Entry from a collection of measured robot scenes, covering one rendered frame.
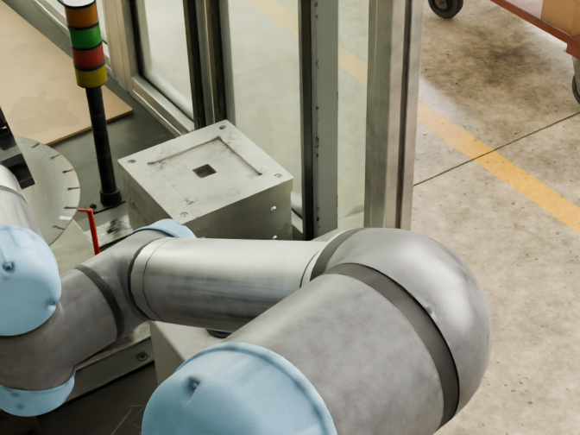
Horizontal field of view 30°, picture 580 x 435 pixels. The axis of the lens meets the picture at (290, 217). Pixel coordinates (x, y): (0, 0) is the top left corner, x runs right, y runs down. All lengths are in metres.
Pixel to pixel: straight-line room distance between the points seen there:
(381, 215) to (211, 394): 0.81
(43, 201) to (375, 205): 0.42
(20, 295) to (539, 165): 2.39
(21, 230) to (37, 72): 1.23
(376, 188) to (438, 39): 2.37
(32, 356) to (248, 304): 0.21
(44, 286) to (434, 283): 0.34
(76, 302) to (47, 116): 1.02
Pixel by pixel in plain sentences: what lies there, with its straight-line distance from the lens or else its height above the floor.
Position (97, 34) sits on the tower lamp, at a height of 1.05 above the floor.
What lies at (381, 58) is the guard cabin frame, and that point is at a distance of 1.24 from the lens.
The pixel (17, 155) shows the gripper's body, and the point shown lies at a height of 1.24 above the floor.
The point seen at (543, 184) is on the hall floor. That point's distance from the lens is 3.04.
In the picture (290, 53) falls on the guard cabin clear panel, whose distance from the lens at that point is 1.45.
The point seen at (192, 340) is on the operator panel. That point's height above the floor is 0.90.
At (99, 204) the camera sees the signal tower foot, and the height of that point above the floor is 0.75.
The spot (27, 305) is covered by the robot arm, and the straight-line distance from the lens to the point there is 0.86.
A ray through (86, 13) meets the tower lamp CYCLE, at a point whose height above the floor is 1.09.
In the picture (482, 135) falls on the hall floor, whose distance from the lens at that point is 3.21.
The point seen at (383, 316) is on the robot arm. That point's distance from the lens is 0.60.
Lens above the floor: 1.77
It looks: 38 degrees down
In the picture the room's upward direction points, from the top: 2 degrees counter-clockwise
